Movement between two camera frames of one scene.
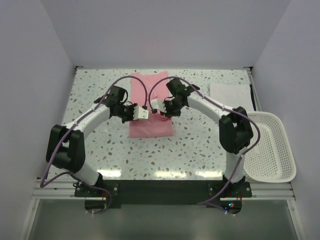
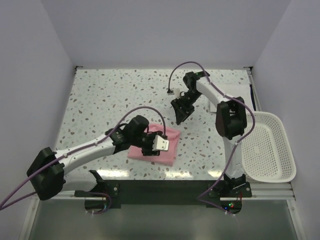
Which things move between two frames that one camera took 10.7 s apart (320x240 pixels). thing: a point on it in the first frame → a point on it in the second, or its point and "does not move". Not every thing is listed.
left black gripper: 131,118 → 148,151
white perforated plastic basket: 273,160 does not move
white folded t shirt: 232,95 does not move
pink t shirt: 146,87 → 165,158
